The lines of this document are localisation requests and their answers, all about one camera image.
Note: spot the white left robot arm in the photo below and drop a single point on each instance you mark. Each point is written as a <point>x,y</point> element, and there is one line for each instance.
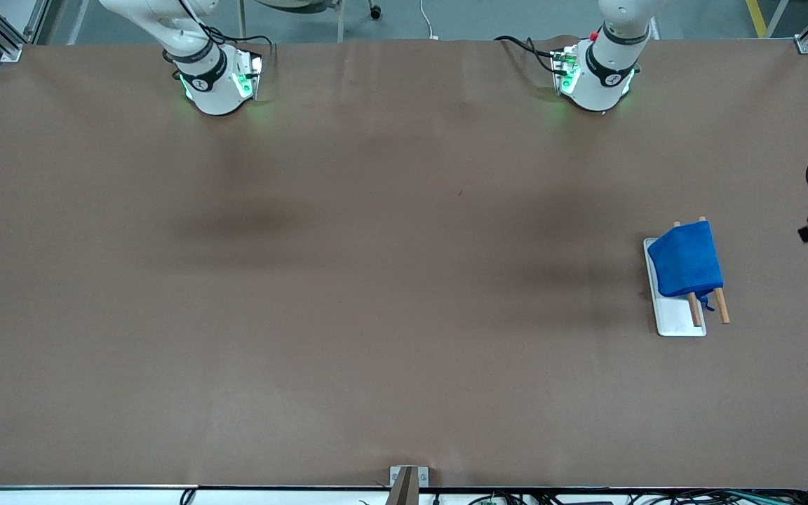
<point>600,84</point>

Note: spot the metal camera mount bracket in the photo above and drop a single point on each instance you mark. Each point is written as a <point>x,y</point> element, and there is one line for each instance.
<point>407,484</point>

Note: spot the blue microfibre towel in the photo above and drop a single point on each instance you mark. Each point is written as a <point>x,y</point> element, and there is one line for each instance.
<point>688,259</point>

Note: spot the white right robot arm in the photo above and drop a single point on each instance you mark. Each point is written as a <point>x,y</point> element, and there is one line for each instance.
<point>214,91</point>

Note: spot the office chair base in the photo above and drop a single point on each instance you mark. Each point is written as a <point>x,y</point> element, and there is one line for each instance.
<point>306,5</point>

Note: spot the white towel rack wooden rods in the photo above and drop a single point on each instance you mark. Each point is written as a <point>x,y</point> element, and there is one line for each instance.
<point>677,319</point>

